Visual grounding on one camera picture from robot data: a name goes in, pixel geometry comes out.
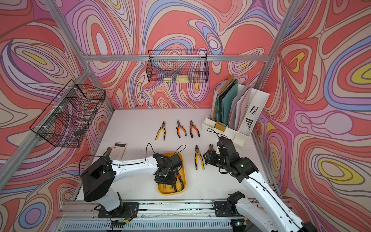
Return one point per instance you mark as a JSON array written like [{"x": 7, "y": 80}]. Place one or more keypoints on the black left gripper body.
[{"x": 167, "y": 179}]

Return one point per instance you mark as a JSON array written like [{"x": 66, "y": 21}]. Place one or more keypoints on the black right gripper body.
[{"x": 221, "y": 162}]

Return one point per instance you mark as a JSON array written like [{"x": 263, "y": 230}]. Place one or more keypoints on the yellow plastic storage box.
[{"x": 169, "y": 191}]

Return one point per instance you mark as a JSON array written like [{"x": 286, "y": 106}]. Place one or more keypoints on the orange black small pliers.
[{"x": 178, "y": 177}]

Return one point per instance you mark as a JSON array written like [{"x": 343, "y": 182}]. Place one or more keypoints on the yellow black combination pliers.
[{"x": 198, "y": 156}]

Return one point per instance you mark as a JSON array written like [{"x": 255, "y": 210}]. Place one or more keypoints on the orange black combination pliers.
[{"x": 193, "y": 128}]

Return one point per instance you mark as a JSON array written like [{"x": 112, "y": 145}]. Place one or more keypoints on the orange black needle-nose pliers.
[{"x": 180, "y": 128}]

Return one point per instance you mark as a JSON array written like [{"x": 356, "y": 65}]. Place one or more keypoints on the yellow black long-nose pliers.
[{"x": 162, "y": 129}]

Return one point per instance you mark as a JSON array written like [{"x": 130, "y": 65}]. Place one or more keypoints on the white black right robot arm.
[{"x": 275, "y": 216}]

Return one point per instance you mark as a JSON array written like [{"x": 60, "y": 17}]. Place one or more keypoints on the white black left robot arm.
[{"x": 98, "y": 177}]

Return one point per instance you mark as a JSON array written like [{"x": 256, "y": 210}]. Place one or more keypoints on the white pocket calculator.
[{"x": 118, "y": 150}]

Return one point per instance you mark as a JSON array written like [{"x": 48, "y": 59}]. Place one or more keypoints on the green file folder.
[{"x": 224, "y": 102}]

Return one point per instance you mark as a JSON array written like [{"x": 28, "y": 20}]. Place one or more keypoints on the grey small clip object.
[{"x": 108, "y": 152}]

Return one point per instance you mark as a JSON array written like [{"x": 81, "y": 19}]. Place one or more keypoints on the white desktop file organizer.
[{"x": 245, "y": 111}]

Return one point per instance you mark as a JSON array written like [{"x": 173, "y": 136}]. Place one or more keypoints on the brown file folder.
[{"x": 226, "y": 84}]

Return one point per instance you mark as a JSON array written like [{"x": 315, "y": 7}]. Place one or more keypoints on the yellow sticky note pad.
[{"x": 182, "y": 78}]

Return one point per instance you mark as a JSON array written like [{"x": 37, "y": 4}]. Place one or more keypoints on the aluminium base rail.
[{"x": 149, "y": 216}]

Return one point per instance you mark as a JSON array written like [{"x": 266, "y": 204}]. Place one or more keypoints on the black wire basket back wall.
[{"x": 165, "y": 64}]

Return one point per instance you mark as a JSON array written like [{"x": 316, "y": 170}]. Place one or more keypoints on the black wire basket wall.
[
  {"x": 66, "y": 120},
  {"x": 165, "y": 64}
]

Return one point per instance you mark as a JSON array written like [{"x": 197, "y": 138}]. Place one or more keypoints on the black wire basket left wall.
[{"x": 66, "y": 120}]

